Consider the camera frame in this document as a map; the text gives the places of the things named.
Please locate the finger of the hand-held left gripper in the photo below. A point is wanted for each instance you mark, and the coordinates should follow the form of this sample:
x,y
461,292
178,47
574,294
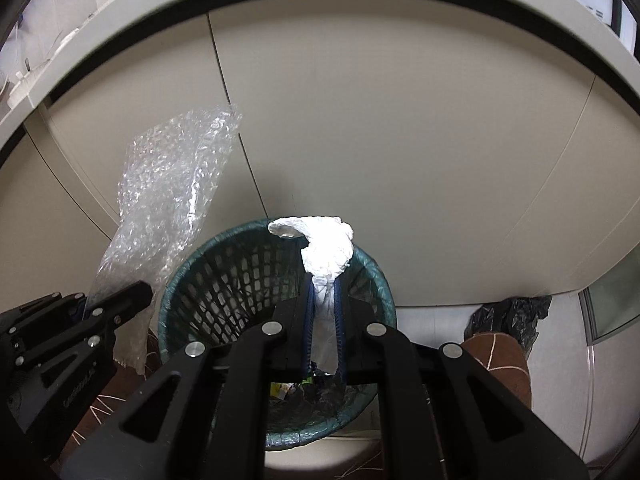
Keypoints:
x,y
45,310
125,302

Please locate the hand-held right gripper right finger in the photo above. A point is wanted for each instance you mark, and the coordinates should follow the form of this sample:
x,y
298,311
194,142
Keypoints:
x,y
341,320

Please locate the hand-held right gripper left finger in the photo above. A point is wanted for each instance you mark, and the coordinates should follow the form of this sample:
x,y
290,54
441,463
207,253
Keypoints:
x,y
307,320

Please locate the white tissue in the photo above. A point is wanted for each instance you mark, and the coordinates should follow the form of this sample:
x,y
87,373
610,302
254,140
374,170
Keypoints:
x,y
325,250

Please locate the green mesh wastebasket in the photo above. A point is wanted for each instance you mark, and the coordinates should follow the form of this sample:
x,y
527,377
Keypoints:
x,y
225,270

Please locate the clear bubble wrap sheet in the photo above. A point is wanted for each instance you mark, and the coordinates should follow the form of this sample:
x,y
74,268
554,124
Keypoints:
x,y
165,185

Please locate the brown patterned mat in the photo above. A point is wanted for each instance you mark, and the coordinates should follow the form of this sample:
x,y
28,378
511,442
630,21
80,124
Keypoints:
x,y
495,365

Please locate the black plastic bag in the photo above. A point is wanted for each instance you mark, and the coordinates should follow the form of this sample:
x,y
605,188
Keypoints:
x,y
510,317

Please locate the beige cabinet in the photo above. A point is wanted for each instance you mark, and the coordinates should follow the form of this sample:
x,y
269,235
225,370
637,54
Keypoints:
x,y
400,160

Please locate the glass door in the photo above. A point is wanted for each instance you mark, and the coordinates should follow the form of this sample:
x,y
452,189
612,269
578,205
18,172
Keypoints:
x,y
612,300

